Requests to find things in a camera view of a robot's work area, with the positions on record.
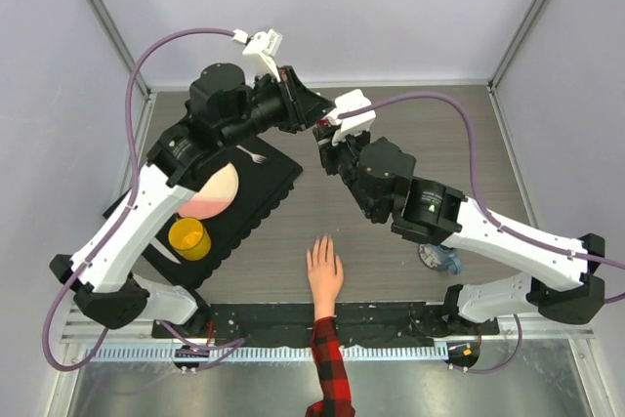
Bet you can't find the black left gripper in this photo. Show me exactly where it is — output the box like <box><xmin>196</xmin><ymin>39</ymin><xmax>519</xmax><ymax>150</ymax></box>
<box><xmin>221</xmin><ymin>67</ymin><xmax>333</xmax><ymax>151</ymax></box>

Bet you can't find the red plaid sleeve forearm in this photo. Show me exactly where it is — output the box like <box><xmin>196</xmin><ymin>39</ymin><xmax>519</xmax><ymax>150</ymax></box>
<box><xmin>306</xmin><ymin>317</ymin><xmax>355</xmax><ymax>417</ymax></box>

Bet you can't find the black scalloped placemat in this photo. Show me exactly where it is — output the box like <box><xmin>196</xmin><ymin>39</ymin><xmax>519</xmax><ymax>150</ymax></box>
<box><xmin>143</xmin><ymin>138</ymin><xmax>303</xmax><ymax>289</ymax></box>

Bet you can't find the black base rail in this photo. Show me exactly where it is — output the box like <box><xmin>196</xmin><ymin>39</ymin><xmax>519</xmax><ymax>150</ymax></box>
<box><xmin>153</xmin><ymin>302</ymin><xmax>500</xmax><ymax>342</ymax></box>

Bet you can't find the silver knife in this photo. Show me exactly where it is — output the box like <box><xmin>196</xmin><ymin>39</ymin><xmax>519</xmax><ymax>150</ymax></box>
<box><xmin>150</xmin><ymin>238</ymin><xmax>181</xmax><ymax>265</ymax></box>

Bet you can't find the mannequin hand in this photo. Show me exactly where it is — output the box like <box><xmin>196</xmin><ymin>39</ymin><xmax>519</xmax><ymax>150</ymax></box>
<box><xmin>307</xmin><ymin>235</ymin><xmax>344</xmax><ymax>321</ymax></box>

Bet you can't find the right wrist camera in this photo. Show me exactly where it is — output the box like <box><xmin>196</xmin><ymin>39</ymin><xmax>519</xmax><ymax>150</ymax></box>
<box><xmin>321</xmin><ymin>89</ymin><xmax>376</xmax><ymax>146</ymax></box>

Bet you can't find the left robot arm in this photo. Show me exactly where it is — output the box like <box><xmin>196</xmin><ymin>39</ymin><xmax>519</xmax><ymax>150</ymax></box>
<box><xmin>50</xmin><ymin>63</ymin><xmax>335</xmax><ymax>338</ymax></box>

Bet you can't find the pink and cream plate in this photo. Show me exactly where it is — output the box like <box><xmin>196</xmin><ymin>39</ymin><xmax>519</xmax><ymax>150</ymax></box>
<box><xmin>178</xmin><ymin>163</ymin><xmax>239</xmax><ymax>221</ymax></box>

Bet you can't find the blue ceramic mug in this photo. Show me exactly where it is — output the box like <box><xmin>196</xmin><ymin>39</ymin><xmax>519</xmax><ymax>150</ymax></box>
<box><xmin>418</xmin><ymin>244</ymin><xmax>462</xmax><ymax>275</ymax></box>

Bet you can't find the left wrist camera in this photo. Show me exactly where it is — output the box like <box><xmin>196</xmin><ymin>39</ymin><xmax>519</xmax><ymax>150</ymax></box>
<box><xmin>232</xmin><ymin>28</ymin><xmax>283</xmax><ymax>81</ymax></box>

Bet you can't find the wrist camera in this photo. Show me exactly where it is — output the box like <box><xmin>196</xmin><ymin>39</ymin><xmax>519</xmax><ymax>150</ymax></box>
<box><xmin>232</xmin><ymin>28</ymin><xmax>283</xmax><ymax>81</ymax></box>
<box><xmin>321</xmin><ymin>89</ymin><xmax>376</xmax><ymax>146</ymax></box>

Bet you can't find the yellow cup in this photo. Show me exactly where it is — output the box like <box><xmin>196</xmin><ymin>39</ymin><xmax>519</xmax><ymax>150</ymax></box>
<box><xmin>168</xmin><ymin>218</ymin><xmax>212</xmax><ymax>262</ymax></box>

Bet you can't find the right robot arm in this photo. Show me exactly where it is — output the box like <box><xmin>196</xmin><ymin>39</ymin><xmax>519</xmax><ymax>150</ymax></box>
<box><xmin>315</xmin><ymin>132</ymin><xmax>605</xmax><ymax>334</ymax></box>

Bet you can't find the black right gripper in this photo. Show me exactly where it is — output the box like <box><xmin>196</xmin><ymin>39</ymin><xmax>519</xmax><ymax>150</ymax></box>
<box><xmin>314</xmin><ymin>125</ymin><xmax>381</xmax><ymax>223</ymax></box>

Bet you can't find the white cable duct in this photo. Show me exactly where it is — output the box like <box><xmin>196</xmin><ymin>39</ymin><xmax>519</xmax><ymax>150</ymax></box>
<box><xmin>93</xmin><ymin>342</ymin><xmax>448</xmax><ymax>362</ymax></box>

